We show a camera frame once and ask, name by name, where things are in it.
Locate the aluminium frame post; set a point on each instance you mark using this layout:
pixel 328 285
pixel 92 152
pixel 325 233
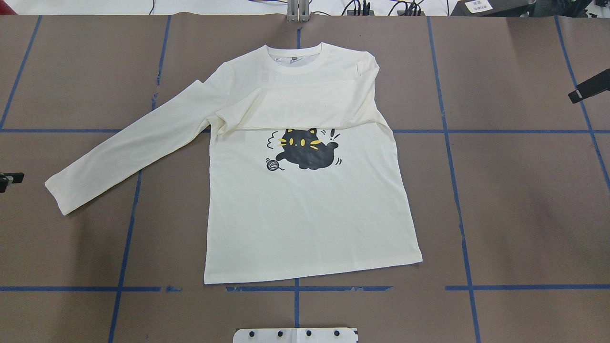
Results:
pixel 298 10

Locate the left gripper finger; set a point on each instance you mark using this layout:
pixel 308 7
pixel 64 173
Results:
pixel 10 178

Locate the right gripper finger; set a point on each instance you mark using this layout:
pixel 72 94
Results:
pixel 591 87

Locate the black label box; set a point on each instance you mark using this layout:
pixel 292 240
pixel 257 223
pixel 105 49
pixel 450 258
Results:
pixel 492 8

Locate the cream long-sleeve cat shirt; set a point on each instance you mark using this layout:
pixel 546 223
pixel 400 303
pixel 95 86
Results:
pixel 304 174

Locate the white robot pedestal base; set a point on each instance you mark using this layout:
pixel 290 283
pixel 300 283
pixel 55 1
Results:
pixel 296 335

